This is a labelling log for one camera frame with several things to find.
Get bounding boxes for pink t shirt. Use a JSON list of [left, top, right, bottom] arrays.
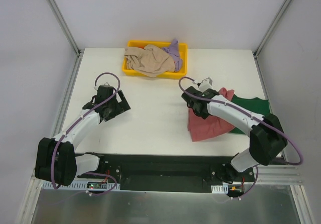
[[187, 87, 236, 142]]

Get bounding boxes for green t shirt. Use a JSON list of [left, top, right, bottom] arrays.
[[227, 96, 271, 136]]

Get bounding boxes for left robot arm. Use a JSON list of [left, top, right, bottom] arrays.
[[35, 84, 130, 189]]

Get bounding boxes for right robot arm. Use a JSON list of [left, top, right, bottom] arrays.
[[182, 86, 288, 183]]

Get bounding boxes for beige t shirt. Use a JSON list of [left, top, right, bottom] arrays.
[[124, 44, 175, 77]]

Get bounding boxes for yellow plastic bin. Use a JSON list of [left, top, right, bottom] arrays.
[[122, 40, 188, 79]]

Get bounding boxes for purple t shirt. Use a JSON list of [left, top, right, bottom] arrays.
[[162, 39, 183, 72]]

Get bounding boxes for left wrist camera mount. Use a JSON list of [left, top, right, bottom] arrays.
[[94, 82, 110, 90]]

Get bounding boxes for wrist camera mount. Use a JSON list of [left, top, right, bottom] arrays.
[[193, 77, 213, 92], [94, 82, 110, 90]]

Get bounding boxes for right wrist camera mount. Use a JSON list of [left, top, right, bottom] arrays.
[[193, 77, 213, 92]]

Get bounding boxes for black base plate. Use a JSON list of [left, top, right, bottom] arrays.
[[78, 152, 254, 193]]

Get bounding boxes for right white cable duct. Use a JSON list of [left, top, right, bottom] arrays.
[[211, 185, 229, 194]]

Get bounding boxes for white cable duct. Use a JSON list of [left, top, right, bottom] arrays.
[[42, 179, 121, 191], [211, 185, 229, 194]]

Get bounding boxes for left aluminium frame post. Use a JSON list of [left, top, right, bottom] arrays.
[[46, 0, 82, 56]]

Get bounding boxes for aluminium frame post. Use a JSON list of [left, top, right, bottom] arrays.
[[46, 0, 82, 56], [253, 0, 293, 59]]

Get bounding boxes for left white cable duct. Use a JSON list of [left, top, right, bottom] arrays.
[[42, 179, 121, 191]]

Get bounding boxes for right aluminium frame post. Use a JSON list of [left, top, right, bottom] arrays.
[[253, 0, 293, 59]]

